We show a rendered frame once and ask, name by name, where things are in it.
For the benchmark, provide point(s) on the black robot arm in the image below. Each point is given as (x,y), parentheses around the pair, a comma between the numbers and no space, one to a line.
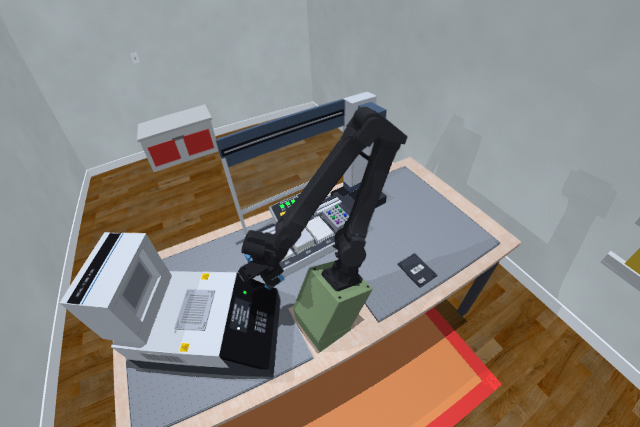
(349,240)

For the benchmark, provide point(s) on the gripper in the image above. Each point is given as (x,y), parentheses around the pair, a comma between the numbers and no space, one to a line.
(270,280)

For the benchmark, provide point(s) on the white lab instrument with black keypad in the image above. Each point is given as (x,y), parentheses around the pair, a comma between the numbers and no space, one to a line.
(195,322)

